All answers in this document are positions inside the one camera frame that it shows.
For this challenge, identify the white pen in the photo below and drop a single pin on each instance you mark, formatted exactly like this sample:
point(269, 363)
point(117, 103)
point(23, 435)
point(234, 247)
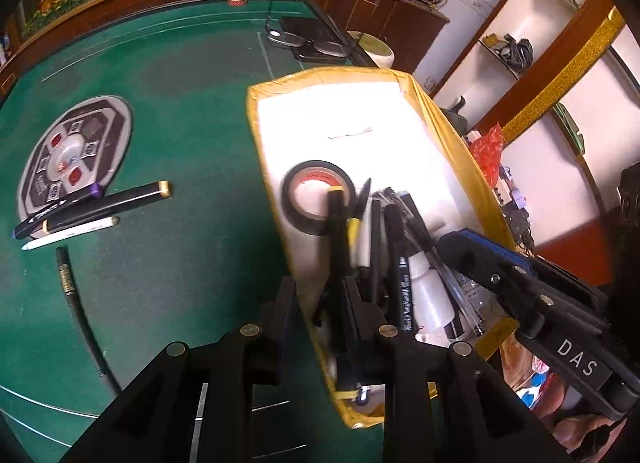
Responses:
point(70, 234)

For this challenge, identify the thin black pen gold print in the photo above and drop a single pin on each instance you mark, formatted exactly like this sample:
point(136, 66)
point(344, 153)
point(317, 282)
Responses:
point(66, 288)

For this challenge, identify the white round container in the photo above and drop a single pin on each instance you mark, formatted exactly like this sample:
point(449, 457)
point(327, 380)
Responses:
point(377, 53)

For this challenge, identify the yellow taped foam box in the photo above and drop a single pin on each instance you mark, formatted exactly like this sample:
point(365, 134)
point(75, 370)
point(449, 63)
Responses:
point(340, 108)

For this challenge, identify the yellow black pen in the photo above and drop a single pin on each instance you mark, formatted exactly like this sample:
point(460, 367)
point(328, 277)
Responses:
point(354, 232)

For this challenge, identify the black tape roll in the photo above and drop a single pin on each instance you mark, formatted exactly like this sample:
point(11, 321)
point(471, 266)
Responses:
point(302, 224)

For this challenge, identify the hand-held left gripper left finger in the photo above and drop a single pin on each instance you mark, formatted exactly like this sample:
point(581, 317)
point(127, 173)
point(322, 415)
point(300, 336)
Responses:
point(287, 323)

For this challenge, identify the round patterned game board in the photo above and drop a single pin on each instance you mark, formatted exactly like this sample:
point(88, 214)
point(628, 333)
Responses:
point(100, 133)

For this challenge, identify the red plastic bag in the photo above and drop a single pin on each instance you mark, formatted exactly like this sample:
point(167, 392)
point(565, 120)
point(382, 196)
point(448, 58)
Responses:
point(487, 150)

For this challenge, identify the purple black pen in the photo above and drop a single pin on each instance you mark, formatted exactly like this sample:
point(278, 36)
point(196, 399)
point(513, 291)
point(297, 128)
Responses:
point(60, 209)

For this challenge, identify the white bottle red label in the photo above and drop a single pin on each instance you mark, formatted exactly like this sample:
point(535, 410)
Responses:
point(432, 303)

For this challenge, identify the eyeglasses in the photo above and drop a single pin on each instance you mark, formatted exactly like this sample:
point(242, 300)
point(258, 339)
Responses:
point(282, 38)

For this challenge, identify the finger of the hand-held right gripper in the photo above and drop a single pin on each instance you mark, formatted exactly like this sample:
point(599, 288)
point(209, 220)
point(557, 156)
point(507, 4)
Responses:
point(475, 263)
point(505, 249)

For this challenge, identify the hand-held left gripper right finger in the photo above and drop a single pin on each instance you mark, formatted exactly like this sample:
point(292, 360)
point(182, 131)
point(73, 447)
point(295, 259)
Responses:
point(357, 333)

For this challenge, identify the person's right hand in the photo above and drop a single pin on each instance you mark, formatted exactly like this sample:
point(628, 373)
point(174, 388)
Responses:
point(575, 435)

